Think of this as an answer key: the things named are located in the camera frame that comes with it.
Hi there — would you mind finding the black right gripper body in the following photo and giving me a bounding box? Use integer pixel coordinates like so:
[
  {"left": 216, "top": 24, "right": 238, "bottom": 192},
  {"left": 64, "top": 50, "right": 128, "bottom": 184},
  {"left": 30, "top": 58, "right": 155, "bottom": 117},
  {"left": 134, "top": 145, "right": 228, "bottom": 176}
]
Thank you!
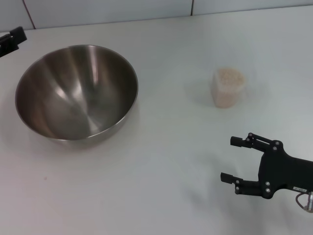
[{"left": 258, "top": 141, "right": 313, "bottom": 199}]

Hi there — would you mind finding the clear plastic cup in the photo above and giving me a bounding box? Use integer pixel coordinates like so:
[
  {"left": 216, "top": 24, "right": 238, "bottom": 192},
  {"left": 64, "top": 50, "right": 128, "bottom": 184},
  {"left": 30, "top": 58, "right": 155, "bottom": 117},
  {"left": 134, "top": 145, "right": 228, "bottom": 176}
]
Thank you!
[{"left": 210, "top": 66, "right": 246, "bottom": 109}]

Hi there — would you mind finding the uncooked white rice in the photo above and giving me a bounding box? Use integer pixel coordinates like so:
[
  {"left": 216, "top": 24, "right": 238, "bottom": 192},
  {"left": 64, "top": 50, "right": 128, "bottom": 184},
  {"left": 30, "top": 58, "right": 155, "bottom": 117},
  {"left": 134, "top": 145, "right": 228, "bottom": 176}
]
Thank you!
[{"left": 212, "top": 67, "right": 246, "bottom": 108}]

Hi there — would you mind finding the stainless steel mixing bowl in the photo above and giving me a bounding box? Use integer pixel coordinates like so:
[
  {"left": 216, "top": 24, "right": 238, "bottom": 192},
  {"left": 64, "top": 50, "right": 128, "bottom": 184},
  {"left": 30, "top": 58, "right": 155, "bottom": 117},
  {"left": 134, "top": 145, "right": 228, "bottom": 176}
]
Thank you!
[{"left": 15, "top": 44, "right": 139, "bottom": 147}]

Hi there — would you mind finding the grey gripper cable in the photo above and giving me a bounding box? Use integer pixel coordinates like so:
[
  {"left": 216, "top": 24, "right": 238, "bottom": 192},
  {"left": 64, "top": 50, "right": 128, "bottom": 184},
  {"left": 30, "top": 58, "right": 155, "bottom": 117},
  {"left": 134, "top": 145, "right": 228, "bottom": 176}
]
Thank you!
[{"left": 294, "top": 191, "right": 313, "bottom": 212}]

